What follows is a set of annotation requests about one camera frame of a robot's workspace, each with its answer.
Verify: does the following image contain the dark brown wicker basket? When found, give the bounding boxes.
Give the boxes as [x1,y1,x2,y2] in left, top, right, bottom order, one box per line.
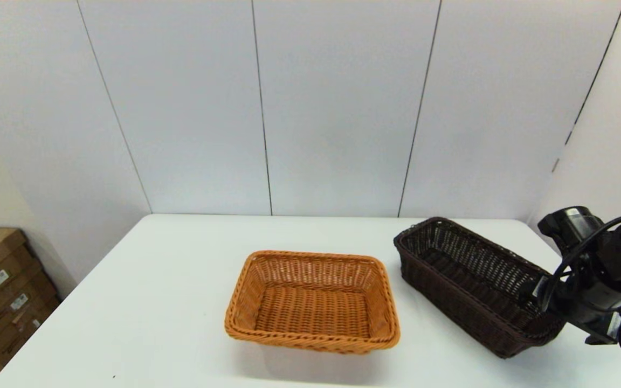
[393,217,567,359]

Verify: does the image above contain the orange wicker basket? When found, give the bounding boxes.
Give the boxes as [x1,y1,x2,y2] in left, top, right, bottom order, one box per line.
[224,250,401,355]

